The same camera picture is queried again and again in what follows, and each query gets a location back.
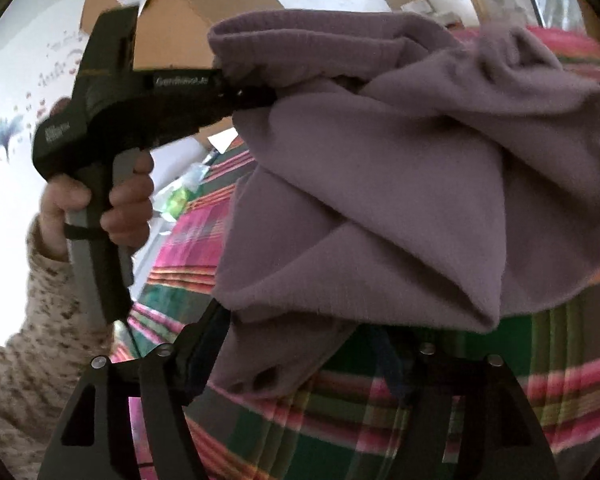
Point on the plaid pink green bedsheet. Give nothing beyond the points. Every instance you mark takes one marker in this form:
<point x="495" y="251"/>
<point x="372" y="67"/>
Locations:
<point x="343" y="422"/>

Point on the purple fleece pants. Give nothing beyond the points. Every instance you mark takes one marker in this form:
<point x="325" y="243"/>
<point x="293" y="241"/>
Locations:
<point x="402" y="178"/>

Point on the speckled knit sleeve forearm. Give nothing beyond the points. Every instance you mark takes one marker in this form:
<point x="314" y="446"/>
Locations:
<point x="42" y="363"/>

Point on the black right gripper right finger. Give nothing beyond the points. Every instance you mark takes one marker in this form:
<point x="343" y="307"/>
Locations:
<point x="501" y="437"/>

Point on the person's left hand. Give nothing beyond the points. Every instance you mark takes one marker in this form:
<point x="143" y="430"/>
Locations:
<point x="126" y="222"/>

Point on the wooden wardrobe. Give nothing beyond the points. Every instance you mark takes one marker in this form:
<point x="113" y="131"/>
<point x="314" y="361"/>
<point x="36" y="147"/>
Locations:
<point x="173" y="33"/>

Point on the green tissue pack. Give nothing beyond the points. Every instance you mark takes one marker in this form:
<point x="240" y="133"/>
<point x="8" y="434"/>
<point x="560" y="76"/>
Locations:
<point x="171" y="201"/>

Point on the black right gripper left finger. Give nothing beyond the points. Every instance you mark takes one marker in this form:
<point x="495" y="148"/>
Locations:
<point x="117" y="403"/>

